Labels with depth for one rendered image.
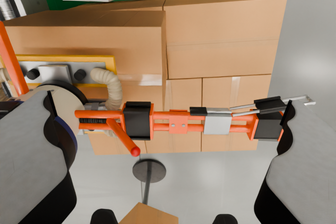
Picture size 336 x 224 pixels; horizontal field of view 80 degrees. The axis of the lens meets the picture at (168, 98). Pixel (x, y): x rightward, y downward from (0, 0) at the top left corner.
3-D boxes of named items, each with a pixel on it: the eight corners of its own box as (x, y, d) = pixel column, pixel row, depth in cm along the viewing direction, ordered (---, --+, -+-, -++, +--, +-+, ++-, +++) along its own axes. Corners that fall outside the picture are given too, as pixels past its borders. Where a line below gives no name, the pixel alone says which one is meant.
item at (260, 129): (244, 129, 60) (249, 141, 56) (249, 108, 56) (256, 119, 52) (273, 129, 60) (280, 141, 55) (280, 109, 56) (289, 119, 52)
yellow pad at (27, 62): (14, 83, 66) (3, 90, 61) (2, 53, 61) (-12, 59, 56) (118, 84, 65) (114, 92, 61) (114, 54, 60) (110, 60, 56)
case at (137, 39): (66, 81, 122) (24, 122, 87) (46, 10, 102) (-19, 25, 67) (166, 82, 121) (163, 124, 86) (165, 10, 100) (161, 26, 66)
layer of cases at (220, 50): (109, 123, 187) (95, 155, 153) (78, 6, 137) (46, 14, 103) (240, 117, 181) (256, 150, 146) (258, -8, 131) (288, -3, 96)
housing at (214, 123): (201, 125, 60) (203, 135, 56) (203, 106, 56) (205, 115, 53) (224, 125, 60) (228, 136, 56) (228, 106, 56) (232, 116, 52)
